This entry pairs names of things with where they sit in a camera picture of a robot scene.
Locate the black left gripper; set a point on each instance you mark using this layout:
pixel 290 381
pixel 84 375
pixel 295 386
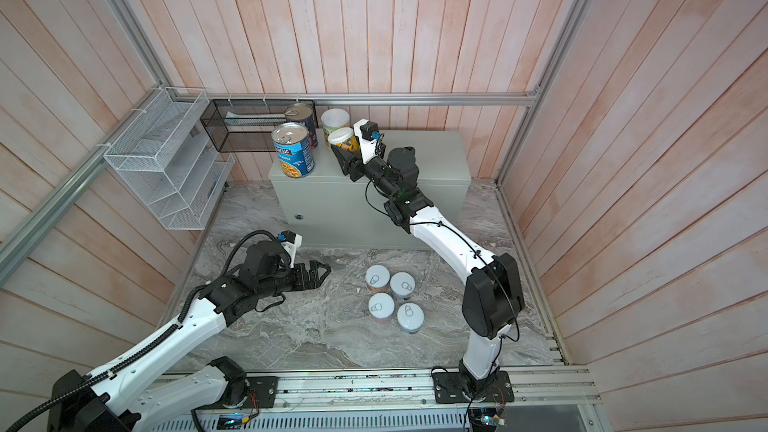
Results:
pixel 302 276

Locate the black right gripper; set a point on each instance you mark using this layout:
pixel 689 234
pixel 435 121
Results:
pixel 354 163

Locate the yellow can white lid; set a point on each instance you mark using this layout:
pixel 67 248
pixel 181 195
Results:
pixel 333 119
pixel 344 138

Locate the blue soup can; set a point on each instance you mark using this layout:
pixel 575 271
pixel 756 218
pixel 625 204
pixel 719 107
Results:
pixel 294 149

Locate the orange-label short can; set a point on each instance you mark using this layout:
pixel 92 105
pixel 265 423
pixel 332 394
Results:
pixel 377 278

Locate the dark blue tomato can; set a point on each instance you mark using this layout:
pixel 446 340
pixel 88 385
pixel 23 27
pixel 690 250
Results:
pixel 304 114

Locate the pink-label short can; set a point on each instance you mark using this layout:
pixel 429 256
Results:
pixel 381 307

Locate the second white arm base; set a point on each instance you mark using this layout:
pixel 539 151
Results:
pixel 222 383

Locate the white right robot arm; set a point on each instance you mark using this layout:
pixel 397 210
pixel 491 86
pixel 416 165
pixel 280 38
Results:
pixel 492 297

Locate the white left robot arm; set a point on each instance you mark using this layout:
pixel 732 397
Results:
pixel 117 396

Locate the grey metal cabinet box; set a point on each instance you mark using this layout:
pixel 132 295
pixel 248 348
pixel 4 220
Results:
pixel 338 212

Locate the grey-label short can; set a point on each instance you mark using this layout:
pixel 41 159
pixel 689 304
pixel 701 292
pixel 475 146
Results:
pixel 402 286

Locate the short white-top can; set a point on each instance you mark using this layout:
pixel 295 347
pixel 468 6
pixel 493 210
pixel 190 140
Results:
pixel 410 317

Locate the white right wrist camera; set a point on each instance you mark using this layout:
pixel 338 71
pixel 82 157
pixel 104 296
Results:
pixel 370 139

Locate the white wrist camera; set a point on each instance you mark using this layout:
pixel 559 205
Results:
pixel 370 139
pixel 291 242

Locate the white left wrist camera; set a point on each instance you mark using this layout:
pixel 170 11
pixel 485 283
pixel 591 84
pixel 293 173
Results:
pixel 291 242

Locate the black wire mesh basket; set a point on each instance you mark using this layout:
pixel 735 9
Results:
pixel 245 126

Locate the white wire mesh shelf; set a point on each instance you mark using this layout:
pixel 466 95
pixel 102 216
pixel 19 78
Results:
pixel 169 161

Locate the aluminium wall rail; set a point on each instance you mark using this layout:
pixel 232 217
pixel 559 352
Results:
pixel 377 99

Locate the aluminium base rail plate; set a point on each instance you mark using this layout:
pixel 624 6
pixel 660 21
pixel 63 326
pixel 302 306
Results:
pixel 516 399

